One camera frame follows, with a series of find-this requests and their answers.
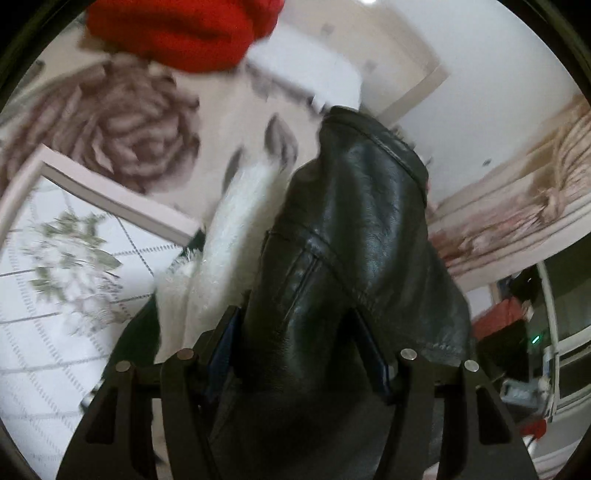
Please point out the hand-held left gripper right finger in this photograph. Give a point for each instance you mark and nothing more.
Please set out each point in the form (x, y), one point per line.
(376, 364)

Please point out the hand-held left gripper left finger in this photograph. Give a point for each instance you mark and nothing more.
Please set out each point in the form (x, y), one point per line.
(221, 360)

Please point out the black leather jacket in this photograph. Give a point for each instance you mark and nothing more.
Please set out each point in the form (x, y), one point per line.
(360, 230)

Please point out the green folded garment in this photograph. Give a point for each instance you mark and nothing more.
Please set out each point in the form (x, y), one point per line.
(138, 337)

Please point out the white folded sweater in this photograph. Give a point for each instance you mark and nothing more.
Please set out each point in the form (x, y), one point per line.
(231, 240)

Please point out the red padded jacket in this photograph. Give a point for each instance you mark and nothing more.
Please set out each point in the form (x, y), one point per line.
(501, 316)

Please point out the white quilted mat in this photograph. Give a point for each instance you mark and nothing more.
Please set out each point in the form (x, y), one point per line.
(69, 300)

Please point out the pink floral curtain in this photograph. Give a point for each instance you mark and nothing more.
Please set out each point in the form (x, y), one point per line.
(521, 207)

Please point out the floral blanket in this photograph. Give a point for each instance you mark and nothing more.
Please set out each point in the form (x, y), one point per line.
(138, 129)

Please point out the white pillow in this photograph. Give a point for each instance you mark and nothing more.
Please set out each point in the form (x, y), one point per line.
(304, 69)

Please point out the red quilt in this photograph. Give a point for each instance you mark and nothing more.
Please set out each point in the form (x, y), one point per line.
(184, 27)

